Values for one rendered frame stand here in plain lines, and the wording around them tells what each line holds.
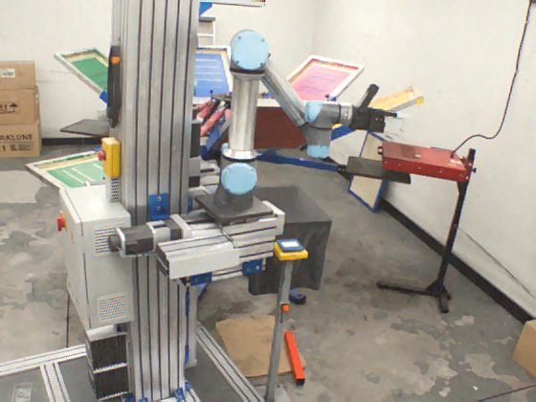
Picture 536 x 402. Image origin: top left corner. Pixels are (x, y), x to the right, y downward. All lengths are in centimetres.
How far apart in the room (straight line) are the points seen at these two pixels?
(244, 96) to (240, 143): 16
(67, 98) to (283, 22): 310
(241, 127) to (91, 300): 87
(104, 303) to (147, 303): 22
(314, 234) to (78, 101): 482
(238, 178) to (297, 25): 574
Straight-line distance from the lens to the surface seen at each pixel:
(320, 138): 170
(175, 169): 191
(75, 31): 681
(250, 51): 158
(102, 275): 194
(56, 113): 698
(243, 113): 164
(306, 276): 279
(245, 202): 186
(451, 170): 347
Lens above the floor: 200
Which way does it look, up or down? 22 degrees down
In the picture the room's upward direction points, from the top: 6 degrees clockwise
